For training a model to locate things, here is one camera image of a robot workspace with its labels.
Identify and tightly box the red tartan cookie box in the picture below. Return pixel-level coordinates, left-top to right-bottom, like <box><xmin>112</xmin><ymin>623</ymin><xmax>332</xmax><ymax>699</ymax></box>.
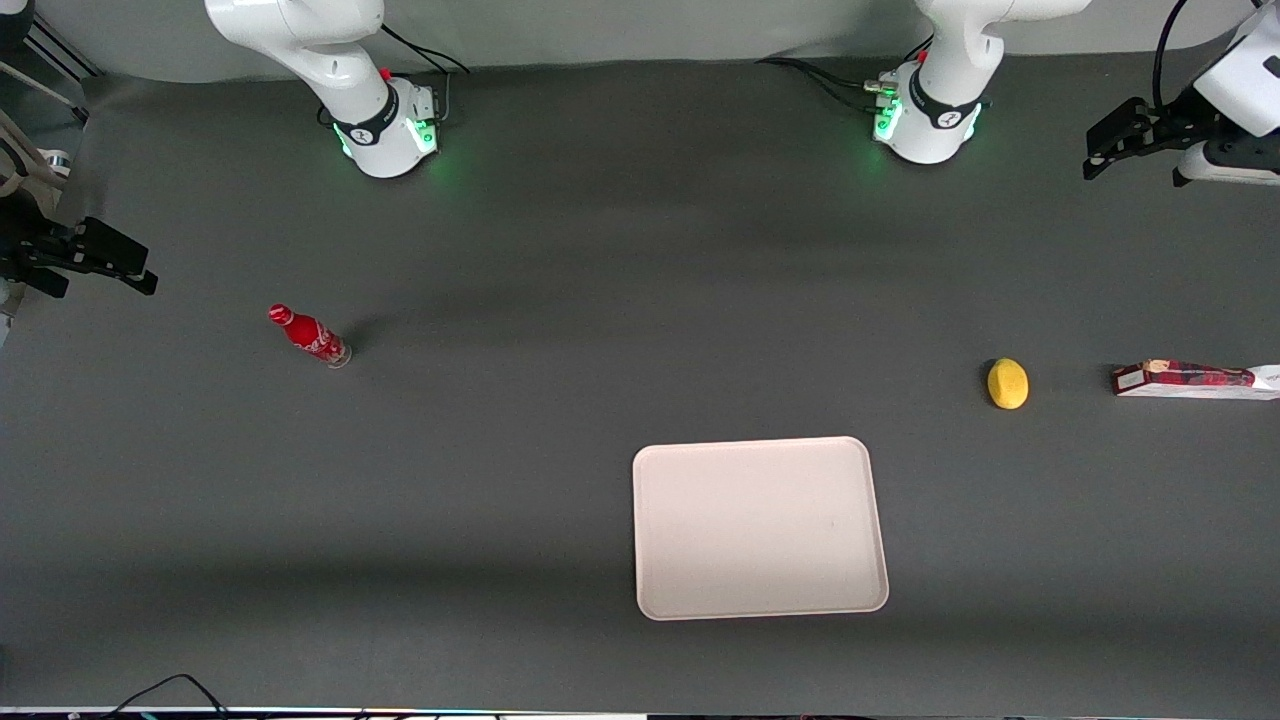
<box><xmin>1112</xmin><ymin>359</ymin><xmax>1280</xmax><ymax>401</ymax></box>

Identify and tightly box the black tripod stand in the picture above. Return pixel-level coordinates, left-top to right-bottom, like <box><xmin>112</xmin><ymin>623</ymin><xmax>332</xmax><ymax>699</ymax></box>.
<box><xmin>0</xmin><ymin>0</ymin><xmax>103</xmax><ymax>126</ymax></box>

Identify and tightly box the red cola bottle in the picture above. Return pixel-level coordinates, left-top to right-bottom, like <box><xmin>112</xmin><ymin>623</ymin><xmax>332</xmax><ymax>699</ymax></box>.
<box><xmin>267</xmin><ymin>304</ymin><xmax>353</xmax><ymax>369</ymax></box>

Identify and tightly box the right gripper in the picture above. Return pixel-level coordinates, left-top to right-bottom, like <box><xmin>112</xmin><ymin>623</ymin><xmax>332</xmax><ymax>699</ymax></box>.
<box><xmin>0</xmin><ymin>195</ymin><xmax>159</xmax><ymax>299</ymax></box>

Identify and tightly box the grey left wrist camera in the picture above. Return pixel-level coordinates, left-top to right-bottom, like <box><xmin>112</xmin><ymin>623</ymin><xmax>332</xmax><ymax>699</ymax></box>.
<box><xmin>1172</xmin><ymin>138</ymin><xmax>1280</xmax><ymax>188</ymax></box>

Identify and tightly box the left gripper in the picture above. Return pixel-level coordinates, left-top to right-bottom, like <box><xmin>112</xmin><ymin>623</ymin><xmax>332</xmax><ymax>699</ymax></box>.
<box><xmin>1083</xmin><ymin>20</ymin><xmax>1280</xmax><ymax>182</ymax></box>

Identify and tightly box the thin black cable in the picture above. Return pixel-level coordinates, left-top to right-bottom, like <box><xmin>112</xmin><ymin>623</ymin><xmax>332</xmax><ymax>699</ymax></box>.
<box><xmin>98</xmin><ymin>673</ymin><xmax>233</xmax><ymax>720</ymax></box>

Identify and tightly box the yellow lemon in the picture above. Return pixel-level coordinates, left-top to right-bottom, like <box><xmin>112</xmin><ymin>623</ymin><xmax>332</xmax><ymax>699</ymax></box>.
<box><xmin>987</xmin><ymin>358</ymin><xmax>1030</xmax><ymax>411</ymax></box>

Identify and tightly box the black cable bundle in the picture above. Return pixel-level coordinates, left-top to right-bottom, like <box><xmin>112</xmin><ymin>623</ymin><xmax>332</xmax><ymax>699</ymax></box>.
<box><xmin>380</xmin><ymin>24</ymin><xmax>472</xmax><ymax>127</ymax></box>
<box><xmin>755</xmin><ymin>55</ymin><xmax>898</xmax><ymax>117</ymax></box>

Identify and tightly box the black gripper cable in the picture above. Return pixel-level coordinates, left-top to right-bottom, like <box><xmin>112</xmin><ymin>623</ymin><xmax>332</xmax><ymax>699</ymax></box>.
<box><xmin>1152</xmin><ymin>0</ymin><xmax>1197</xmax><ymax>113</ymax></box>

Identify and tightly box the cream plastic tray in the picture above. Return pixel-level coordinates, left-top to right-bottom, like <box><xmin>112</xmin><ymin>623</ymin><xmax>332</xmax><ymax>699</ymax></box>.
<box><xmin>632</xmin><ymin>436</ymin><xmax>890</xmax><ymax>621</ymax></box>

